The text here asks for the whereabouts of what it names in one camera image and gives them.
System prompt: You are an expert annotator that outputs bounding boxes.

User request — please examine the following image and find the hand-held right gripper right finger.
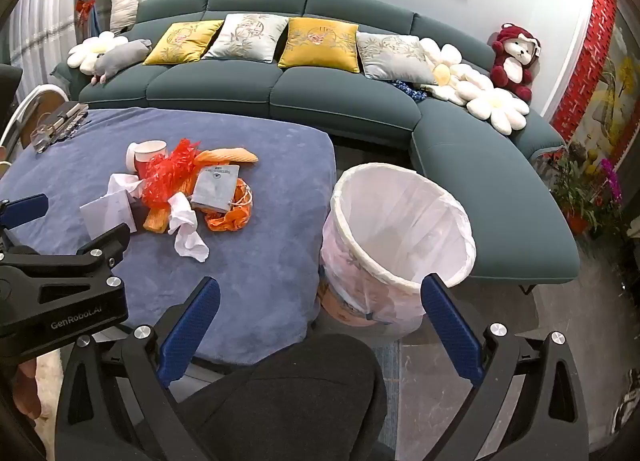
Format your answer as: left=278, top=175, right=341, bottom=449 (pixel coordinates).
left=420, top=273, right=591, bottom=461

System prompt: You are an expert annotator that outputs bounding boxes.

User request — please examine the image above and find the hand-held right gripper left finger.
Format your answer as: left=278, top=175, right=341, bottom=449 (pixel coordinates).
left=55, top=276, right=223, bottom=461

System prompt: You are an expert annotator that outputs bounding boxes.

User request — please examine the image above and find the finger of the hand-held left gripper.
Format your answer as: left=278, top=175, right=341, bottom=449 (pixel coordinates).
left=0, top=193, right=49, bottom=243
left=5, top=223, right=132, bottom=268

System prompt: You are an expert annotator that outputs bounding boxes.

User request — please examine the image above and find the orange foam fruit net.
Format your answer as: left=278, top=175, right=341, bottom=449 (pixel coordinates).
left=142, top=173, right=198, bottom=235
left=192, top=147, right=259, bottom=166

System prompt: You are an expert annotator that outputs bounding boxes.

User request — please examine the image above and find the wastebasket with white plastic liner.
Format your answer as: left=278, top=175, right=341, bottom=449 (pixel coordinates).
left=317, top=163, right=478, bottom=342

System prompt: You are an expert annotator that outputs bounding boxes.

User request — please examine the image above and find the orange plastic wrapper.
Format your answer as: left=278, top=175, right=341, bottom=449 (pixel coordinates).
left=206, top=177, right=254, bottom=233

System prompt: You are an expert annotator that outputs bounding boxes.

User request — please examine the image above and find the person's left hand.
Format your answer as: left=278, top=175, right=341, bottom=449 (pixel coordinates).
left=12, top=358, right=40, bottom=417

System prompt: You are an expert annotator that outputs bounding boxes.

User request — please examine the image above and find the white paper sheet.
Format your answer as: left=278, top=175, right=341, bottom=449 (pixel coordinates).
left=80, top=189, right=138, bottom=242

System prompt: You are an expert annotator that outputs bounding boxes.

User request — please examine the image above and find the crumpled white tissue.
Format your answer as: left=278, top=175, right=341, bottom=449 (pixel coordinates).
left=106, top=173, right=146, bottom=199
left=167, top=192, right=210, bottom=263

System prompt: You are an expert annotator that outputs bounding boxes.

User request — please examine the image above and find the white fluffy rug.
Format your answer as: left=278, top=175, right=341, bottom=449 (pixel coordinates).
left=32, top=348, right=68, bottom=442

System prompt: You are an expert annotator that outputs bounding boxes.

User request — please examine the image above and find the blue floor rug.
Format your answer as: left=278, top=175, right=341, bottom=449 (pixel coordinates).
left=372, top=338, right=403, bottom=447

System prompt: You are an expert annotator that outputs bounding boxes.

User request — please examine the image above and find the red plastic wrap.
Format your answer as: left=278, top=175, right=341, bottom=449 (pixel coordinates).
left=140, top=138, right=201, bottom=212

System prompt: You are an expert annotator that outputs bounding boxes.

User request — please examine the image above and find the red and white paper cup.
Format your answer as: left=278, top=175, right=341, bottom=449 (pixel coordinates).
left=125, top=140, right=168, bottom=182

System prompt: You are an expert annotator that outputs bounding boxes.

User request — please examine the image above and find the dark metal tools pile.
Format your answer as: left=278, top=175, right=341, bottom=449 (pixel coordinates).
left=31, top=101, right=91, bottom=154

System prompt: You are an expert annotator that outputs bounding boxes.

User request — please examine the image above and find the person's leg in dark trousers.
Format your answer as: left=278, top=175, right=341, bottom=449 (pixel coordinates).
left=177, top=333, right=396, bottom=461

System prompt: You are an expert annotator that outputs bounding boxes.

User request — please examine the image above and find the grey paper packet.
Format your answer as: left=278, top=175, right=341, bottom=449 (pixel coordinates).
left=190, top=165, right=241, bottom=214

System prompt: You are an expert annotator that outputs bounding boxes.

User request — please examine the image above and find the blue plush blanket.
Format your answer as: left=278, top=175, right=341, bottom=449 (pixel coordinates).
left=0, top=108, right=336, bottom=367

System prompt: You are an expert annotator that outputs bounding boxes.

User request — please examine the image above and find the white flower cushion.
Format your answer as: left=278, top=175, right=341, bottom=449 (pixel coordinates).
left=462, top=86, right=530, bottom=136
left=419, top=37, right=493, bottom=102
left=67, top=31, right=130, bottom=74

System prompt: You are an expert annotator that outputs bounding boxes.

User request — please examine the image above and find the grey plush toy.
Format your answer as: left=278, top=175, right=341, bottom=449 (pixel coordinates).
left=91, top=38, right=153, bottom=86

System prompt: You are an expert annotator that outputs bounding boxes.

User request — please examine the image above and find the green potted plant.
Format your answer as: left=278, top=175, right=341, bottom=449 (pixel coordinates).
left=550, top=151, right=608, bottom=234

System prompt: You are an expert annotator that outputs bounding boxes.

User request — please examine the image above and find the white sheer curtain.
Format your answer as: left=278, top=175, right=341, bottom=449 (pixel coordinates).
left=9, top=0, right=93, bottom=92

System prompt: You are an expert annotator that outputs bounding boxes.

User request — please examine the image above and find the yellow embroidered pillow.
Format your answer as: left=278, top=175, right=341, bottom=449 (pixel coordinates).
left=277, top=17, right=362, bottom=74
left=144, top=19, right=225, bottom=66

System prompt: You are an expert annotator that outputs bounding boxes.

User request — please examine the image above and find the purple orchid plant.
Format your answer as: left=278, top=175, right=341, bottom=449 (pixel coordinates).
left=597, top=158, right=626, bottom=206

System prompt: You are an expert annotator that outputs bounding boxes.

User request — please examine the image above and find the blue knitted item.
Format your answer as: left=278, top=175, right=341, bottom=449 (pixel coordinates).
left=390, top=78, right=426, bottom=102

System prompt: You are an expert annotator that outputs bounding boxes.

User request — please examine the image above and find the grey embroidered pillow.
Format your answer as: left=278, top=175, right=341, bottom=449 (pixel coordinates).
left=202, top=13, right=290, bottom=63
left=356, top=32, right=438, bottom=86

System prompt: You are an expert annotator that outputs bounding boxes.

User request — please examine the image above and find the teal curved sofa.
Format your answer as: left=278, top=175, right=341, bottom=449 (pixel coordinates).
left=50, top=0, right=581, bottom=294

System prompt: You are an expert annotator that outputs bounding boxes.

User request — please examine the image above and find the red monkey plush toy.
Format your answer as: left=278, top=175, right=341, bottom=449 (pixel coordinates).
left=489, top=23, right=542, bottom=102

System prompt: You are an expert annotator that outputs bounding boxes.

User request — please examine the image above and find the white round chair frame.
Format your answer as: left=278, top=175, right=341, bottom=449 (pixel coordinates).
left=0, top=83, right=71, bottom=166

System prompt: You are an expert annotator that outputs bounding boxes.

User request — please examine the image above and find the red lattice wall panel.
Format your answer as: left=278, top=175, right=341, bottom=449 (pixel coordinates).
left=550, top=0, right=618, bottom=142

